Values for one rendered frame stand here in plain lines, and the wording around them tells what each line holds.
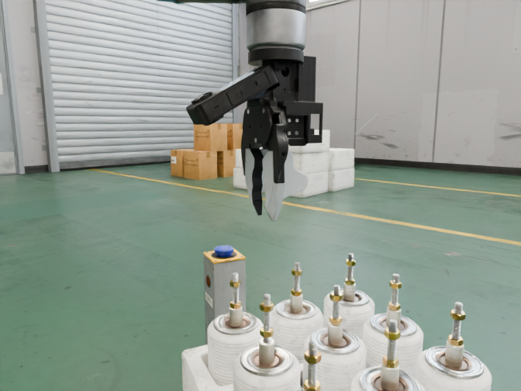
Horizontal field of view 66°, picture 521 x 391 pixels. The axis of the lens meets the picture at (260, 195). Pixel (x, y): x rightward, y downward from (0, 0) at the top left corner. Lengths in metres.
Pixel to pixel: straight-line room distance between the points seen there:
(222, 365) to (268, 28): 0.50
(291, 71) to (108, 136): 5.49
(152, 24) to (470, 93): 4.42
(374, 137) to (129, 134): 3.58
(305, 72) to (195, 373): 0.50
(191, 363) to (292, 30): 0.55
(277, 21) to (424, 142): 5.45
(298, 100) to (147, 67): 5.84
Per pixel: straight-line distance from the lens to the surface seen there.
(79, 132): 5.81
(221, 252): 0.83
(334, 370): 0.64
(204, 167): 4.35
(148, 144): 6.27
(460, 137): 5.75
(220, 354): 0.69
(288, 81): 0.53
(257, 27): 0.52
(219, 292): 0.83
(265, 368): 0.59
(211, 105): 0.47
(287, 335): 0.73
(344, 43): 6.61
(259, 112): 0.51
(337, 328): 0.65
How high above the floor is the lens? 0.58
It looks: 10 degrees down
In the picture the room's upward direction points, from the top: straight up
